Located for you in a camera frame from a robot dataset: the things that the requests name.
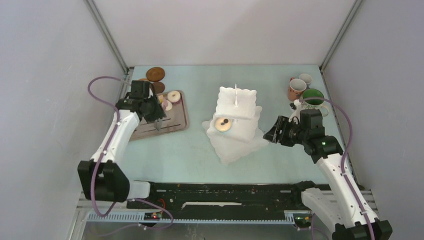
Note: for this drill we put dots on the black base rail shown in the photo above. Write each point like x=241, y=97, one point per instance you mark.
x=230, y=202

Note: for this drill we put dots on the metal serving tray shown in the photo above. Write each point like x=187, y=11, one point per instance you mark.
x=176, y=120

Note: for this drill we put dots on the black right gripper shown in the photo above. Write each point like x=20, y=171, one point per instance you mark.
x=271, y=135

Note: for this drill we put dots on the pink-tipped metal tongs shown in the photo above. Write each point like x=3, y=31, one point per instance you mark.
x=158, y=125

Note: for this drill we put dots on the dark brown round coaster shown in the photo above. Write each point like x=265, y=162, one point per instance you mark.
x=155, y=74

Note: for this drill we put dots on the darkest brown round coaster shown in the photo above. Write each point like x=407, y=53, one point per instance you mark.
x=158, y=87

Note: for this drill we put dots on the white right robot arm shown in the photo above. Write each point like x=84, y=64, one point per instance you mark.
x=350, y=217

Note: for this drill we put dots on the small white cup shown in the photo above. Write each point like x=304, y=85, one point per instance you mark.
x=308, y=79

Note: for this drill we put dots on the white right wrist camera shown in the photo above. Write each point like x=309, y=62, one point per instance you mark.
x=297, y=108

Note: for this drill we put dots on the white chocolate-hole donut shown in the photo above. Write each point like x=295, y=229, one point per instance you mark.
x=223, y=124

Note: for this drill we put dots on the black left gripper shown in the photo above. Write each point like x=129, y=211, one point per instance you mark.
x=159, y=112

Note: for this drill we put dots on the white frosted donut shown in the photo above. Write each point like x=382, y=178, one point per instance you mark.
x=174, y=96

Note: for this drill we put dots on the white three-tier cake stand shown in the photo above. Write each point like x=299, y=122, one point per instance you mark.
x=244, y=136

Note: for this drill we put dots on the green-inside floral mug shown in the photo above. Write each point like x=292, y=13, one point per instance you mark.
x=313, y=99

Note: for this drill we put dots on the pink mug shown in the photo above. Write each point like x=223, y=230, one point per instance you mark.
x=296, y=88

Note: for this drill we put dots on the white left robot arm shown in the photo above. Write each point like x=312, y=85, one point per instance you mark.
x=101, y=177

